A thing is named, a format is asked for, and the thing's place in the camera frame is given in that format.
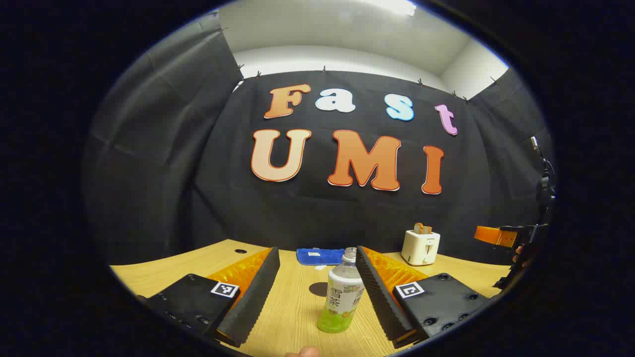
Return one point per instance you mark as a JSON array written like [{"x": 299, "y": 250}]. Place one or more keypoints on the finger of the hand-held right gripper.
[{"x": 493, "y": 235}]

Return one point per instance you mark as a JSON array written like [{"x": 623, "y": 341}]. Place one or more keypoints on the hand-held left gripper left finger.
[{"x": 255, "y": 302}]

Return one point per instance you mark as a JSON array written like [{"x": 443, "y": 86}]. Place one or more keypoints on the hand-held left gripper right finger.
[{"x": 379, "y": 297}]

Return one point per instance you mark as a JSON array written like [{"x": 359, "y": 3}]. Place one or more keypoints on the clear water bottle green label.
[{"x": 340, "y": 297}]

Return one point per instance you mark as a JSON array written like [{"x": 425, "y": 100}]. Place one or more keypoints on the dark round coaster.
[{"x": 316, "y": 290}]

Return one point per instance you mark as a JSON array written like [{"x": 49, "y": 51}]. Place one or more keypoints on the white toaster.
[{"x": 419, "y": 249}]

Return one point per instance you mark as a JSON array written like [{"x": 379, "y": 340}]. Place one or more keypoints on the blue towel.
[{"x": 317, "y": 257}]

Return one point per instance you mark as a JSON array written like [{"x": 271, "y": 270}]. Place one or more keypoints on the black backdrop cloth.
[{"x": 223, "y": 208}]

